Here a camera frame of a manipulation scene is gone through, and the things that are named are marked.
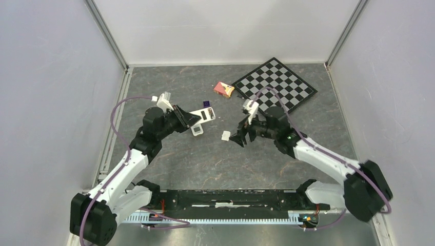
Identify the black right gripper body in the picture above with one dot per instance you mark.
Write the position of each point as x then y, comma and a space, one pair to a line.
260, 127

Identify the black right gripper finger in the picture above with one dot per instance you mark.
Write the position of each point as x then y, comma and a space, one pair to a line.
244, 127
239, 138

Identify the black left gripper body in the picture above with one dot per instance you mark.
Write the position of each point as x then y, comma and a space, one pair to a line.
172, 123

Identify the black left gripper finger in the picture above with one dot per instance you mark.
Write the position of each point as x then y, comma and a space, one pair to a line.
191, 123
186, 117

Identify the white battery cover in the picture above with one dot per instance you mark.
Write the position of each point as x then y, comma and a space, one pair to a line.
225, 135

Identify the red and white remote control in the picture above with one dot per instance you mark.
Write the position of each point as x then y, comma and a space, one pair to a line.
205, 115

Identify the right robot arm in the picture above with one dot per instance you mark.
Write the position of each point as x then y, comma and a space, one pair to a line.
360, 187

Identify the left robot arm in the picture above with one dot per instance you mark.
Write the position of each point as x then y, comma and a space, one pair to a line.
94, 217

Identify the purple plastic block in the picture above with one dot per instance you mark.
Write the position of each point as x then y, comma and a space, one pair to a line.
206, 104

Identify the black and white chessboard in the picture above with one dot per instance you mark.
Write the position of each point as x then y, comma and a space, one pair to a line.
291, 88

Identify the red playing card box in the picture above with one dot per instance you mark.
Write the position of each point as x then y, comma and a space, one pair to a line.
223, 89

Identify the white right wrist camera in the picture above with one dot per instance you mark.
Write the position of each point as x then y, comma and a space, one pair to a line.
250, 108

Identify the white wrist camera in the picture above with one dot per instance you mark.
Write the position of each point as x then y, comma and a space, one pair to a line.
163, 101
250, 108

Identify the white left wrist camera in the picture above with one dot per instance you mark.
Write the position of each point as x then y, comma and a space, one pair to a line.
163, 101

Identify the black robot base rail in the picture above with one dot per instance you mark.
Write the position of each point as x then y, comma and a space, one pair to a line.
287, 207

